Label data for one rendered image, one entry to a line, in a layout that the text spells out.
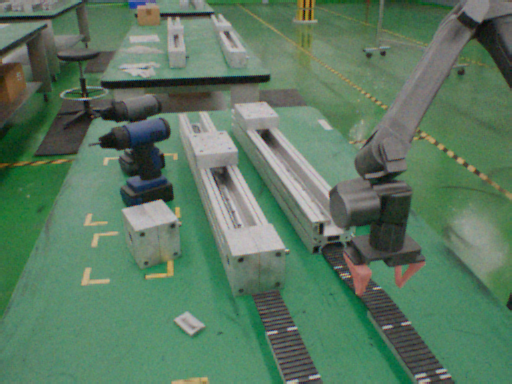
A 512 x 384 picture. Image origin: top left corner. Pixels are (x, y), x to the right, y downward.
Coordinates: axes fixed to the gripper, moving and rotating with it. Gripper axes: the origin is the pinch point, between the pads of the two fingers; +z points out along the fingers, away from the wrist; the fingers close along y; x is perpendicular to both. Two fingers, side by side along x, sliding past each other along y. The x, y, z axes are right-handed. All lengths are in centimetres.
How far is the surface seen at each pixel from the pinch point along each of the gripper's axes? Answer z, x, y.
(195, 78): 6, -187, 3
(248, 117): -7, -77, 3
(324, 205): 0.3, -30.2, -2.6
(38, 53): 34, -449, 121
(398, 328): 2.3, 8.1, 0.6
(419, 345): 2.4, 12.2, -0.6
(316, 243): 2.8, -19.4, 3.7
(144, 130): -15, -51, 36
